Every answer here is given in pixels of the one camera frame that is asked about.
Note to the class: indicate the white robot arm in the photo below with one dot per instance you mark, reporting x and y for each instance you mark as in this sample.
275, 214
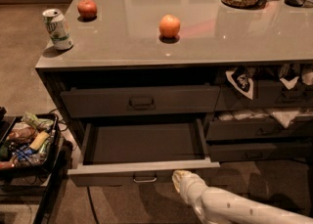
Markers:
217, 206

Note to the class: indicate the orange fruit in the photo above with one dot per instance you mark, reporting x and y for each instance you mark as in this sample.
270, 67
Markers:
169, 26

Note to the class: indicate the black tray of snacks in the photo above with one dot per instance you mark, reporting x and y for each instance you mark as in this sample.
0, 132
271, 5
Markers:
28, 144

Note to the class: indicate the black white snack bag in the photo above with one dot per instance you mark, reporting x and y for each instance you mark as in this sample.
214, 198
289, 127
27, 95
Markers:
241, 81

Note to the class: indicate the white crumpled snack bag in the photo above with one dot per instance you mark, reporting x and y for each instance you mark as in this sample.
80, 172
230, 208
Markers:
284, 116

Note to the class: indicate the grey counter cabinet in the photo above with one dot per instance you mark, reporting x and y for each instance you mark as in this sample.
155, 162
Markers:
123, 48

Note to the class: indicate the grey drawer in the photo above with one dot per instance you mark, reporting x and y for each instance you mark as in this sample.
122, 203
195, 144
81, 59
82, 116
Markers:
126, 154
266, 94
259, 151
140, 100
258, 129

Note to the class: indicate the red apple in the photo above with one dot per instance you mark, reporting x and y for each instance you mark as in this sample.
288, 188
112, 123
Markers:
87, 9

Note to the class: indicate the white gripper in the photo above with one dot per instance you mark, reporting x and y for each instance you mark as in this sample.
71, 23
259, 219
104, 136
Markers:
191, 187

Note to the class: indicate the green white soda can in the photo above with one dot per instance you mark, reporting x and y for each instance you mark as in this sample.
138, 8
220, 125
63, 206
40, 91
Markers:
56, 25

